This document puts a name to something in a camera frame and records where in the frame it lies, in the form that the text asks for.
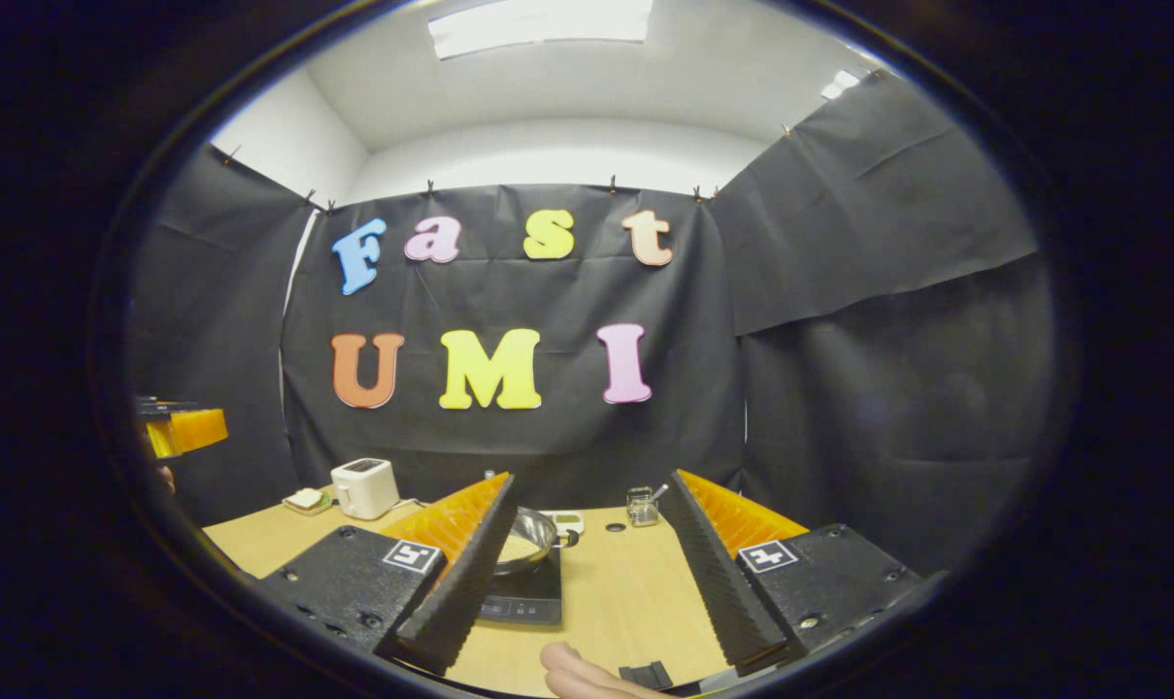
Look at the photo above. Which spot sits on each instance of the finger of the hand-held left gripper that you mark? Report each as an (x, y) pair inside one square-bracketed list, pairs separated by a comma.
[(193, 430)]

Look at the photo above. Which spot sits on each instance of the small sandwich tray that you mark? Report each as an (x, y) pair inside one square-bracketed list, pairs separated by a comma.
[(324, 507)]

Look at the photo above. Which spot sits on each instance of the white toaster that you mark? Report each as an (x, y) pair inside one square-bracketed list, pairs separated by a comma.
[(363, 488)]

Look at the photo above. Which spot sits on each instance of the black induction cooktop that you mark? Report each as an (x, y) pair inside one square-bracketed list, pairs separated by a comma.
[(528, 597)]

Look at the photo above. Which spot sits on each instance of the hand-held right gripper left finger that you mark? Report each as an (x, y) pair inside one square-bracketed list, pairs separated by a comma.
[(460, 582)]

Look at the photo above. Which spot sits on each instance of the pile of soybeans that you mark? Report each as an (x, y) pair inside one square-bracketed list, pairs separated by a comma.
[(517, 549)]

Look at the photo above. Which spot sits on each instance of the small glass seasoning jar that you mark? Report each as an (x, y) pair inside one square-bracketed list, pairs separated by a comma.
[(642, 507)]

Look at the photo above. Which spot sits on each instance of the small ceiling light panel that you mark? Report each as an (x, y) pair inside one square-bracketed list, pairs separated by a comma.
[(841, 84)]

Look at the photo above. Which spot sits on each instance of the white divided food tray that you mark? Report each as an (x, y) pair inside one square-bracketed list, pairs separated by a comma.
[(569, 522)]

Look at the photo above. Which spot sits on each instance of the row of black cloth clips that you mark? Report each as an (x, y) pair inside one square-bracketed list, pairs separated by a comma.
[(613, 183)]

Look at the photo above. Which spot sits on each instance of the toast sandwich with lettuce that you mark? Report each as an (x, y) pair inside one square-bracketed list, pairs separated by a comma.
[(305, 498)]

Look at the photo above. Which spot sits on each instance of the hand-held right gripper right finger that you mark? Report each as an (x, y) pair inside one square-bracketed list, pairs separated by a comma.
[(708, 582)]

